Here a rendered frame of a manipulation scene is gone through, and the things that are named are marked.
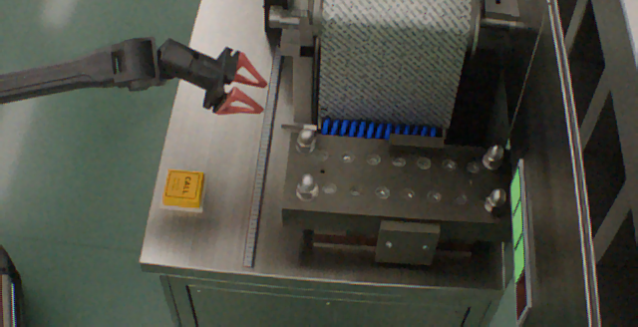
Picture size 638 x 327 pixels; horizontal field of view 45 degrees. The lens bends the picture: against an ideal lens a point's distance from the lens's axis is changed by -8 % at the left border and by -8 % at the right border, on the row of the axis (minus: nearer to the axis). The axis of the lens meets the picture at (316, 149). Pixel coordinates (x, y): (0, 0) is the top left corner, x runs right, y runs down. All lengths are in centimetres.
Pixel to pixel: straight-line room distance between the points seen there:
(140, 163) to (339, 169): 141
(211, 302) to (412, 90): 55
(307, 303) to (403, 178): 31
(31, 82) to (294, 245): 55
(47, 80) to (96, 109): 153
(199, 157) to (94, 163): 120
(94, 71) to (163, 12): 184
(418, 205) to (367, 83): 22
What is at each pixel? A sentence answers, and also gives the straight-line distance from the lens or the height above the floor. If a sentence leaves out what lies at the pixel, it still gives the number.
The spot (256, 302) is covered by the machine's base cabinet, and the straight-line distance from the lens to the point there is 158.
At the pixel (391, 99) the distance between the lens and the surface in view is 145.
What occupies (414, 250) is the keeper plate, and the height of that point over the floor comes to 96.
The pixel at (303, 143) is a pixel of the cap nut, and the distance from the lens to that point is 143.
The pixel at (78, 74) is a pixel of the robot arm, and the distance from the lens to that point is 141.
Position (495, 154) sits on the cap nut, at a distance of 145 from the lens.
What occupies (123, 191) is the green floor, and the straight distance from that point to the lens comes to 271.
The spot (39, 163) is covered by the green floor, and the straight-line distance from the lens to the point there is 285.
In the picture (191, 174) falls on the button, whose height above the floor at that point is 92.
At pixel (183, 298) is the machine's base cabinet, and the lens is 161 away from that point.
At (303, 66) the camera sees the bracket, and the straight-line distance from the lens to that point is 152.
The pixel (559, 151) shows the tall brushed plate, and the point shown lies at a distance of 105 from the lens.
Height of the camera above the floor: 219
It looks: 53 degrees down
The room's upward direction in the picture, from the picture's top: 2 degrees clockwise
